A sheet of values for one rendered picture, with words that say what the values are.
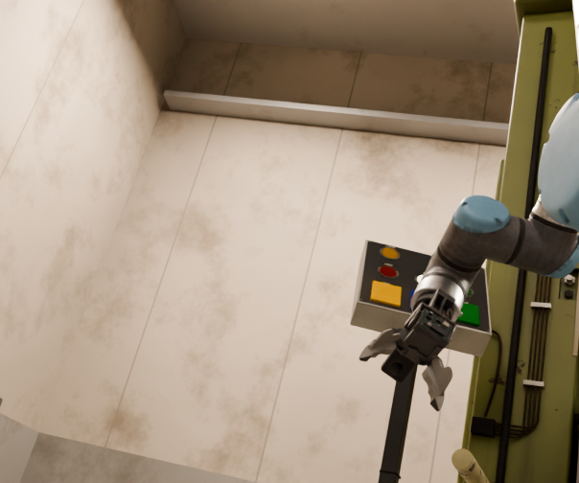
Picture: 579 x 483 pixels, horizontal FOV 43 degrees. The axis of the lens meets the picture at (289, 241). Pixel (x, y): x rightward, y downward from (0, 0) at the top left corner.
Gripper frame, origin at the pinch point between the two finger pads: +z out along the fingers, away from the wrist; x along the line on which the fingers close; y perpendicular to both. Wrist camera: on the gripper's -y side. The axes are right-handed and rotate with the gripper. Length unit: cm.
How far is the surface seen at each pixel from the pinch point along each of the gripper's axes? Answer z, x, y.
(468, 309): -64, 14, -26
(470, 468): -20.5, 26.2, -27.9
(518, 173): -130, 11, -20
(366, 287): -57, -11, -33
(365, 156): -462, -57, -245
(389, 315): -52, -2, -32
